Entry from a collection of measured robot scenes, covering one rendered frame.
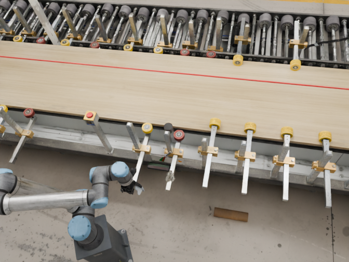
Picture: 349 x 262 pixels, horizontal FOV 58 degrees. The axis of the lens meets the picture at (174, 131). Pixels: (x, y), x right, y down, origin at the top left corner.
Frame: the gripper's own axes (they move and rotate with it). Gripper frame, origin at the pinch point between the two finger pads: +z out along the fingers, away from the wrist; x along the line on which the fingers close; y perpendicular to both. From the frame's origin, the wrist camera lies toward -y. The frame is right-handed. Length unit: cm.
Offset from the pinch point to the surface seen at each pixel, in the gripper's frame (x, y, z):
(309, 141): 111, -56, 4
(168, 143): 17.2, -33.0, -7.6
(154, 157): 3.7, -32.2, 17.9
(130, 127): -7.2, -32.7, -22.1
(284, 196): 96, -11, -2
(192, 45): 13, -141, 7
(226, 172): 58, -32, 24
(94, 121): -31, -32, -26
